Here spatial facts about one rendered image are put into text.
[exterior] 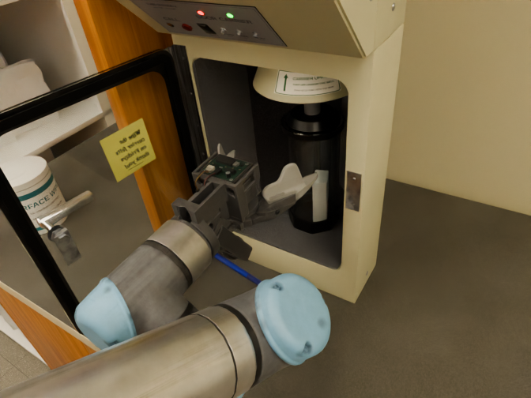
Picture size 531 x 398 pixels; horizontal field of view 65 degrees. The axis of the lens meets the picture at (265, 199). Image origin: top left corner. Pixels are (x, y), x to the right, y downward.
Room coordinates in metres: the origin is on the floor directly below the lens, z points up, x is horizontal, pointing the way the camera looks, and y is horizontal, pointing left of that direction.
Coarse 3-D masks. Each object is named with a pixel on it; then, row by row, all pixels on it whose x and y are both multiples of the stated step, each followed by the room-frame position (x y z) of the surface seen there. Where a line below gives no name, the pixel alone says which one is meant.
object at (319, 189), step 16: (288, 112) 0.68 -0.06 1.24; (288, 128) 0.62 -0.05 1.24; (336, 128) 0.60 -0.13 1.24; (288, 144) 0.63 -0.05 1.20; (304, 144) 0.60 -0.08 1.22; (320, 144) 0.60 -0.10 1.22; (336, 144) 0.61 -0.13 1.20; (288, 160) 0.64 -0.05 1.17; (304, 160) 0.60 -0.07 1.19; (320, 160) 0.60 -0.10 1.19; (336, 160) 0.62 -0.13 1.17; (320, 176) 0.60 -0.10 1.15; (336, 176) 0.62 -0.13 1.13; (320, 192) 0.60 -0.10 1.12; (336, 192) 0.62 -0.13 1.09; (304, 208) 0.60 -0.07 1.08; (320, 208) 0.60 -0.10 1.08; (336, 208) 0.62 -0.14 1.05
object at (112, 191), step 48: (96, 96) 0.55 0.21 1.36; (144, 96) 0.60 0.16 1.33; (0, 144) 0.45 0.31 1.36; (48, 144) 0.49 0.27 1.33; (96, 144) 0.53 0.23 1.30; (144, 144) 0.58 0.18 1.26; (48, 192) 0.47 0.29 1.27; (96, 192) 0.51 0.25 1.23; (144, 192) 0.56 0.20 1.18; (48, 240) 0.45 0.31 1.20; (96, 240) 0.49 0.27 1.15; (144, 240) 0.54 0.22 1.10
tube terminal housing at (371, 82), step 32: (384, 0) 0.49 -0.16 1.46; (384, 32) 0.50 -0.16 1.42; (192, 64) 0.65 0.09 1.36; (256, 64) 0.57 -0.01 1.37; (288, 64) 0.54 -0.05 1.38; (320, 64) 0.52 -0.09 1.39; (352, 64) 0.49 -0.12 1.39; (384, 64) 0.51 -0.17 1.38; (352, 96) 0.49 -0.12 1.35; (384, 96) 0.52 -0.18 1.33; (352, 128) 0.49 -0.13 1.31; (384, 128) 0.53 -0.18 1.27; (352, 160) 0.49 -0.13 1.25; (384, 160) 0.55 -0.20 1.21; (352, 224) 0.48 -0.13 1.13; (256, 256) 0.60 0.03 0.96; (288, 256) 0.56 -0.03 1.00; (352, 256) 0.48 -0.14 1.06; (320, 288) 0.52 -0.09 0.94; (352, 288) 0.48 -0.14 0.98
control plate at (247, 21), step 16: (144, 0) 0.55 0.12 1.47; (160, 0) 0.53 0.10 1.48; (160, 16) 0.58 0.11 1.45; (176, 16) 0.56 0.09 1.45; (192, 16) 0.54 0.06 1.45; (208, 16) 0.52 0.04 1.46; (224, 16) 0.50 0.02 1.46; (240, 16) 0.49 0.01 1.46; (256, 16) 0.47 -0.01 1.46; (176, 32) 0.61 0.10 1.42; (192, 32) 0.58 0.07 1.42; (224, 32) 0.54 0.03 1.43; (272, 32) 0.49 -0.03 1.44
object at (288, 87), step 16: (256, 80) 0.63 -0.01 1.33; (272, 80) 0.59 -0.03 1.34; (288, 80) 0.57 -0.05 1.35; (304, 80) 0.56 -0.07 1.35; (320, 80) 0.56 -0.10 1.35; (336, 80) 0.57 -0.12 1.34; (272, 96) 0.58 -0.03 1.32; (288, 96) 0.56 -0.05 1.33; (304, 96) 0.56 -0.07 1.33; (320, 96) 0.55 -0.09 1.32; (336, 96) 0.56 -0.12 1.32
